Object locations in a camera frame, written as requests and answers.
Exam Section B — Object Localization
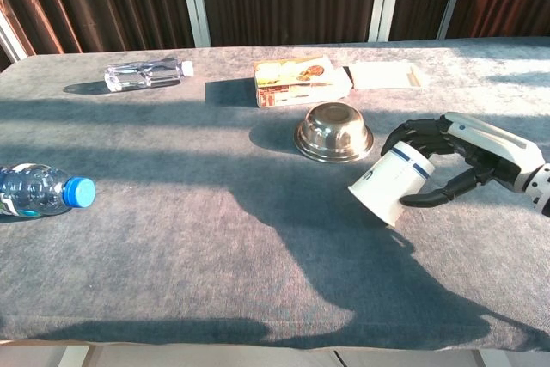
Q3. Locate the grey table cloth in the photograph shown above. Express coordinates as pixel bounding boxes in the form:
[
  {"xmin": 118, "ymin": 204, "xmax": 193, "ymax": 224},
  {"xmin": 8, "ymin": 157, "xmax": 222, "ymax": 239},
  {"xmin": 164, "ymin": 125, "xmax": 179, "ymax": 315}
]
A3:
[{"xmin": 0, "ymin": 35, "xmax": 550, "ymax": 352}]

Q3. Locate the blue label drink bottle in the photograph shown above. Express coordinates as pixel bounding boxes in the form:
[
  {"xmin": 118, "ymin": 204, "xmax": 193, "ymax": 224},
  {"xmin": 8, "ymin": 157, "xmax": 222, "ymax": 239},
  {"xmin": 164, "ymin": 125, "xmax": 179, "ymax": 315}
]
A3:
[{"xmin": 0, "ymin": 163, "xmax": 96, "ymax": 217}]

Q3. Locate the white paper cup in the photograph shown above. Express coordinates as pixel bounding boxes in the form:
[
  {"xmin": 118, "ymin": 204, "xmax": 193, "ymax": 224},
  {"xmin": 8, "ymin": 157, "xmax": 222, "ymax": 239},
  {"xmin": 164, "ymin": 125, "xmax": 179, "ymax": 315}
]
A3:
[{"xmin": 347, "ymin": 140, "xmax": 436, "ymax": 227}]

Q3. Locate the clear plastic water bottle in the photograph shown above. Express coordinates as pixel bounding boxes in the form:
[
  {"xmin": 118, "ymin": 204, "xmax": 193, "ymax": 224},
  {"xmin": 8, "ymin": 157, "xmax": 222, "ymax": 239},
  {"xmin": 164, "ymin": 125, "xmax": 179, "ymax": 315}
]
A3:
[{"xmin": 104, "ymin": 58, "xmax": 195, "ymax": 93}]

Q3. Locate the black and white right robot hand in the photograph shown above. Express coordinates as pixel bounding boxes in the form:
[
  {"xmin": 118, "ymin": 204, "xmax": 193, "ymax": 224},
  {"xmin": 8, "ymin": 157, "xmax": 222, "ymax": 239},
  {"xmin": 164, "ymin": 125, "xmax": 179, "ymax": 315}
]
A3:
[{"xmin": 381, "ymin": 111, "xmax": 547, "ymax": 209}]

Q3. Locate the printed cardboard food carton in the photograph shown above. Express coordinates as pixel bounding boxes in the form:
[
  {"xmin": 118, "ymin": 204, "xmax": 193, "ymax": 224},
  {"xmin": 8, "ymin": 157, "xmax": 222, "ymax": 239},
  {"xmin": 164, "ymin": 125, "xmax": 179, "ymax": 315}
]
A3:
[{"xmin": 253, "ymin": 55, "xmax": 354, "ymax": 108}]

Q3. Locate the open white cardboard box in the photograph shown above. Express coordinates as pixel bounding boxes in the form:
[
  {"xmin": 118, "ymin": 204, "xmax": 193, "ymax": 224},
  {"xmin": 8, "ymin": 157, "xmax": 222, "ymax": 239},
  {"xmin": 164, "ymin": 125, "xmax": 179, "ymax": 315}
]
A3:
[{"xmin": 346, "ymin": 61, "xmax": 425, "ymax": 90}]

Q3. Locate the stainless steel bowl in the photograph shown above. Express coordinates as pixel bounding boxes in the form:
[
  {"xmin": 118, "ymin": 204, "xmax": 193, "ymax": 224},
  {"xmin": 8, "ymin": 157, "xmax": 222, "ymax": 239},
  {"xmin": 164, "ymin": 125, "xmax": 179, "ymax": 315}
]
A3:
[{"xmin": 293, "ymin": 101, "xmax": 374, "ymax": 164}]

